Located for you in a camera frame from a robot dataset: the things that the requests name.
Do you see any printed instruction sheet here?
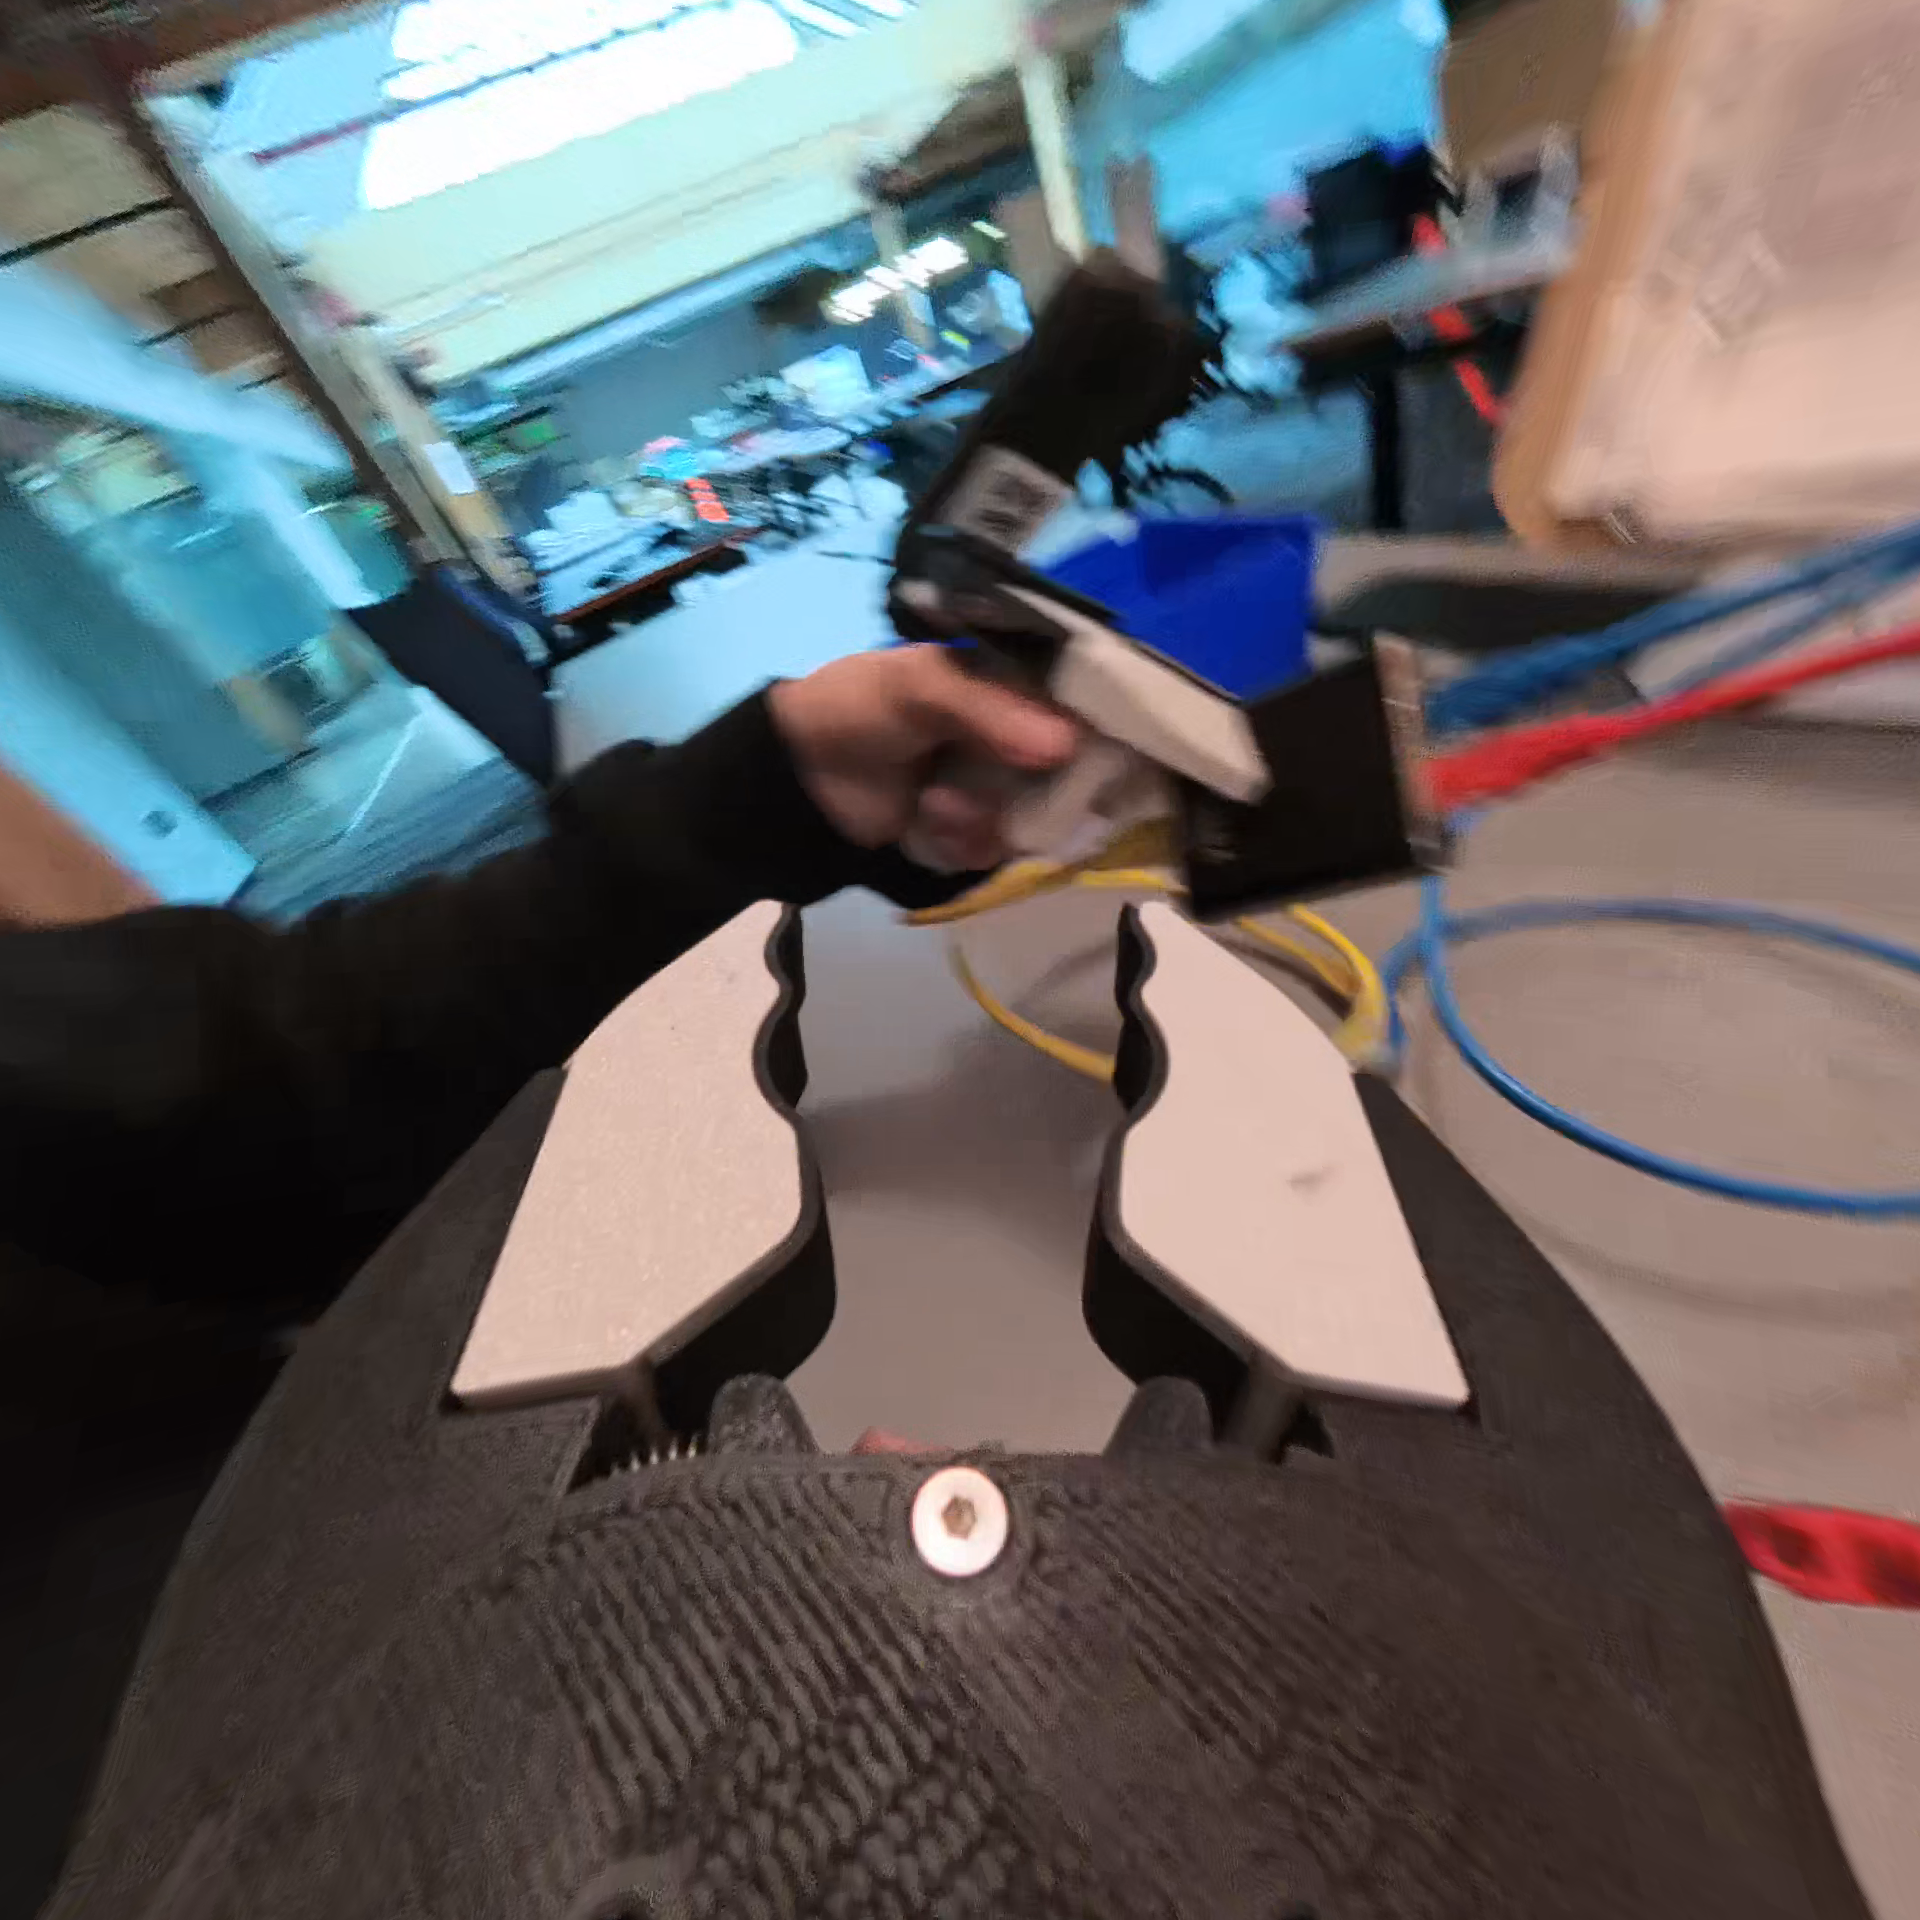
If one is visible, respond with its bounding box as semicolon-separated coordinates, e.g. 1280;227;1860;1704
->
1551;0;1920;521

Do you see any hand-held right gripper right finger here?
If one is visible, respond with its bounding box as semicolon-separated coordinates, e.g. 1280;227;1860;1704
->
1083;901;1468;1452

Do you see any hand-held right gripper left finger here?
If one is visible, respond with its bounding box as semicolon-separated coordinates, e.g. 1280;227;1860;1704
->
453;901;836;1430

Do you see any red network cable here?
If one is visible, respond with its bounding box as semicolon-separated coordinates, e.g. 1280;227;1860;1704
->
1418;621;1920;1611

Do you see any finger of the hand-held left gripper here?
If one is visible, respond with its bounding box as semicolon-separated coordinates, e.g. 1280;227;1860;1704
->
1049;621;1275;808
1004;738;1194;873

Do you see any person's left forearm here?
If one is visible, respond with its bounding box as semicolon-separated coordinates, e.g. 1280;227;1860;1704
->
0;694;929;1323

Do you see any person's left hand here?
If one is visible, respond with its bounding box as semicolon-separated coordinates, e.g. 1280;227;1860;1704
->
766;642;1083;876

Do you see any yellow network cable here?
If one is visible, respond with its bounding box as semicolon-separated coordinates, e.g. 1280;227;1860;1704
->
903;831;1389;1085

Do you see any blue plastic bin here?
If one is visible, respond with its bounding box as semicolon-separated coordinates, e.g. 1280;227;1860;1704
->
1033;512;1322;704

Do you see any black network adapter box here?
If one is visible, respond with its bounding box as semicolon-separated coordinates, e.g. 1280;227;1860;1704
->
1176;639;1452;921

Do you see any blue network cable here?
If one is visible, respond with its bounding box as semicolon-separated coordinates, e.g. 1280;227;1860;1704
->
1380;517;1920;1221

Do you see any instruction sheet on stand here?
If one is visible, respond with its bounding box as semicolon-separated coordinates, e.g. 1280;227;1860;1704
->
1499;0;1920;560

